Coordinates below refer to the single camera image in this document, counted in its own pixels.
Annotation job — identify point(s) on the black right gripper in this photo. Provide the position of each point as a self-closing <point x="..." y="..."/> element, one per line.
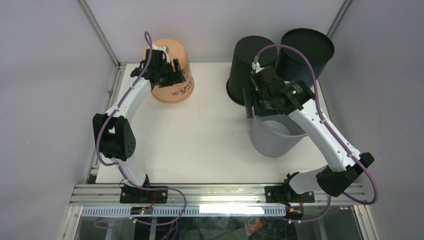
<point x="248" y="94"/>

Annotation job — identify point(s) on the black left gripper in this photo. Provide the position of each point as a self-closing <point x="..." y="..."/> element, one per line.
<point x="175" y="77"/>

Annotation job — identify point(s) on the orange plastic bin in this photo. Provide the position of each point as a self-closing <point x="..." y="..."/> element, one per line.
<point x="176" y="93"/>

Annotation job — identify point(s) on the black ribbed plastic bin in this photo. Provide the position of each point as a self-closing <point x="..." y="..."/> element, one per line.
<point x="241" y="66"/>

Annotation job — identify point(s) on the dark blue large bin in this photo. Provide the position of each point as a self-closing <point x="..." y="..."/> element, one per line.
<point x="314" y="45"/>

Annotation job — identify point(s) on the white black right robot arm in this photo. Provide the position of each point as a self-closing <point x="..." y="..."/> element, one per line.
<point x="345" y="163"/>

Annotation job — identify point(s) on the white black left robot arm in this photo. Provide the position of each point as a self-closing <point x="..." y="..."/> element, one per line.
<point x="115" y="142"/>

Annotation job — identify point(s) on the grey plastic bin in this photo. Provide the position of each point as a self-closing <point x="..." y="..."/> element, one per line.
<point x="274" y="136"/>

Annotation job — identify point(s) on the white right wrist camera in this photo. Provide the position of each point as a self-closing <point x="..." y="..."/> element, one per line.
<point x="256" y="67"/>

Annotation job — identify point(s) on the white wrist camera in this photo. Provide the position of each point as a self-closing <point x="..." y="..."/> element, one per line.
<point x="256" y="67"/>
<point x="160" y="54"/>

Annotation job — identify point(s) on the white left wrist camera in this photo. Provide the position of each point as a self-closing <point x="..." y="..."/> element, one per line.
<point x="160" y="54"/>

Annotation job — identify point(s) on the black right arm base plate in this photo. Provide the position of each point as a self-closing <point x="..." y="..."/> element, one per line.
<point x="284" y="195"/>

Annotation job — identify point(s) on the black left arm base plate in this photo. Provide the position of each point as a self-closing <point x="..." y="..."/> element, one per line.
<point x="133" y="195"/>

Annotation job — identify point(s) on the aluminium frame rail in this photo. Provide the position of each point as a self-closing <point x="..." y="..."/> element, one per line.
<point x="110" y="194"/>

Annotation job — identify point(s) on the white slotted cable duct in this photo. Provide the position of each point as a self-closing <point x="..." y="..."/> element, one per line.
<point x="203" y="210"/>

